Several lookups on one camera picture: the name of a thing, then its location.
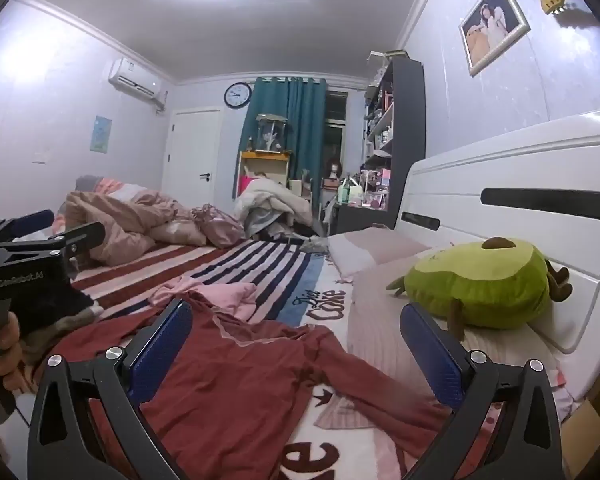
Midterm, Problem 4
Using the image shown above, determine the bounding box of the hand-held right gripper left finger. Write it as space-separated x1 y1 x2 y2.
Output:
27 299 196 480

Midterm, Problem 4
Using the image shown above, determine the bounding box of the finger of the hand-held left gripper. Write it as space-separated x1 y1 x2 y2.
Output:
0 221 106 263
0 209 56 243

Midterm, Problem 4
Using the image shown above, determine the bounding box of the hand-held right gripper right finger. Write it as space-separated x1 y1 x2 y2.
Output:
399 302 566 480

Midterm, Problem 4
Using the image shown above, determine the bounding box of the red garment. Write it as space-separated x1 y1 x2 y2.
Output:
45 300 461 480

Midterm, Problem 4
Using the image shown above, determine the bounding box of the pile of pale clothes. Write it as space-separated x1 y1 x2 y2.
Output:
234 176 313 238

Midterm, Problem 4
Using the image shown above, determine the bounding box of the person's left hand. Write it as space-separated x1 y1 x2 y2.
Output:
0 310 22 398

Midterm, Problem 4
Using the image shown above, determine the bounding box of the pink beige duvet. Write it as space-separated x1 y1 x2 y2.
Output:
62 176 216 267

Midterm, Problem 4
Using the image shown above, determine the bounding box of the pink pillow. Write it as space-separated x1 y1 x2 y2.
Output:
347 245 566 411
327 225 431 281

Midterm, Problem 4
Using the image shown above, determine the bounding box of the pink garment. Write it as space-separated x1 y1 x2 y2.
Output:
147 275 258 323

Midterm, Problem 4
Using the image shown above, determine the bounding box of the green avocado plush toy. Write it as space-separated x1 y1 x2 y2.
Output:
386 236 573 341

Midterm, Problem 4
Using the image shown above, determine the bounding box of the striped printed blanket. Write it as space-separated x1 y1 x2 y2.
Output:
30 237 511 480

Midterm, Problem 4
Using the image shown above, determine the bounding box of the mauve satin cloth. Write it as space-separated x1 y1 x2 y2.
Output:
190 204 246 248

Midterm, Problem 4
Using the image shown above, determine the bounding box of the white door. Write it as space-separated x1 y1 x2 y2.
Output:
161 107 223 208

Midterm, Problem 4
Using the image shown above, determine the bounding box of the dark grey desk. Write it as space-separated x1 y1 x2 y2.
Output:
325 200 398 236

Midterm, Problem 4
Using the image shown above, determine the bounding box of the white air conditioner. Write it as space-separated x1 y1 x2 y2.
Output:
108 58 167 108

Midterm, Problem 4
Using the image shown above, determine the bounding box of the cardboard box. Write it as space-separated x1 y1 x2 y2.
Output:
555 370 600 461

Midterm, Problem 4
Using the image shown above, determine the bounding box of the yellow shelf unit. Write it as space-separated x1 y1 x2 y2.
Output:
238 150 290 198

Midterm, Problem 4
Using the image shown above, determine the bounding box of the white bed headboard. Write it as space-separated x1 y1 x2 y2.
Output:
392 110 600 403

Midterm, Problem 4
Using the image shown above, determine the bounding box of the glass display case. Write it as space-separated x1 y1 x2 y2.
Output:
255 113 287 153

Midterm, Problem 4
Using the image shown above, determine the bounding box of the dark grey bookshelf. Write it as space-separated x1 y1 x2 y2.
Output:
362 51 427 231

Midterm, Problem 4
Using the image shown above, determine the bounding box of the window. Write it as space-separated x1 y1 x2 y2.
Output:
325 91 348 181

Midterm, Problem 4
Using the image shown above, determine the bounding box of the teal curtain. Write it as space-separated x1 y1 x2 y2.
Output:
241 76 327 221

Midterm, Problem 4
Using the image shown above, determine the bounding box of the small wall poster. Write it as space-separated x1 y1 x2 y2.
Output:
90 115 113 154

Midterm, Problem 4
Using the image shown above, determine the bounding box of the round wall clock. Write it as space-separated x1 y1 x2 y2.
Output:
223 82 252 109

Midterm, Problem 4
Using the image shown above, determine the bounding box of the framed wall picture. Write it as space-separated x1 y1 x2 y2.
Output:
458 0 531 77

